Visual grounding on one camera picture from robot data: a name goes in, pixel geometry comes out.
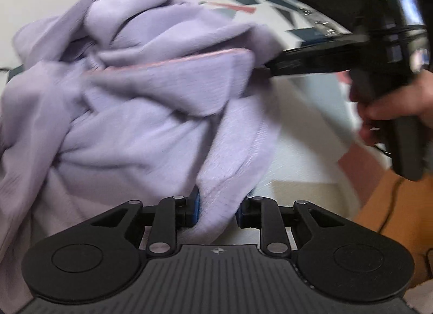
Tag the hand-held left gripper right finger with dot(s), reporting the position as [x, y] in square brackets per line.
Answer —
[238, 216]

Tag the geometric patterned desk mat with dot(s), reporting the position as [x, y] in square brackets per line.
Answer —
[304, 124]

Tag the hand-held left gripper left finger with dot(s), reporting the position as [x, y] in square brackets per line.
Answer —
[194, 209]

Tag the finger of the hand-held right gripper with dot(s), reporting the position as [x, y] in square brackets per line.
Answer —
[314, 62]

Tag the person's right hand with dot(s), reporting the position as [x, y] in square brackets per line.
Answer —
[392, 109]

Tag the lavender ribbed garment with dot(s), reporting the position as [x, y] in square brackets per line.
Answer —
[135, 138]

